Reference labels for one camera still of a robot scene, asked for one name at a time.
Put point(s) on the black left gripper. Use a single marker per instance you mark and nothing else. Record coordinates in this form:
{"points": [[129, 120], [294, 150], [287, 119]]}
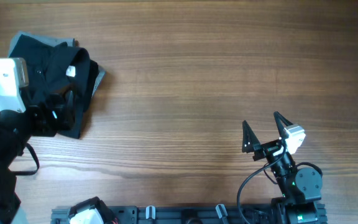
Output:
{"points": [[49, 127]]}

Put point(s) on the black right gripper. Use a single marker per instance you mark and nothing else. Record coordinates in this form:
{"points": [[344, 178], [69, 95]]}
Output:
{"points": [[265, 149]]}

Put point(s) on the black t-shirt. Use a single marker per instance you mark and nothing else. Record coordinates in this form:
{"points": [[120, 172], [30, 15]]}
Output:
{"points": [[56, 70]]}

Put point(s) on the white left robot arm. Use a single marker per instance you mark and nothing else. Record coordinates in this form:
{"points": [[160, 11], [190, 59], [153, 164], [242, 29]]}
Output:
{"points": [[16, 128]]}

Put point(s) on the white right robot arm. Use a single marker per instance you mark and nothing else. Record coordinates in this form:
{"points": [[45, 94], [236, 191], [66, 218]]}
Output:
{"points": [[300, 184]]}

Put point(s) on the grey folded garment in pile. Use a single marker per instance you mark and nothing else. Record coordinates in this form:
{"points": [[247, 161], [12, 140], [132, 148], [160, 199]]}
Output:
{"points": [[53, 41]]}

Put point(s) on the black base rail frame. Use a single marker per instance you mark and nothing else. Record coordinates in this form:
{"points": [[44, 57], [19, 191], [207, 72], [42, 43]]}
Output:
{"points": [[258, 213]]}

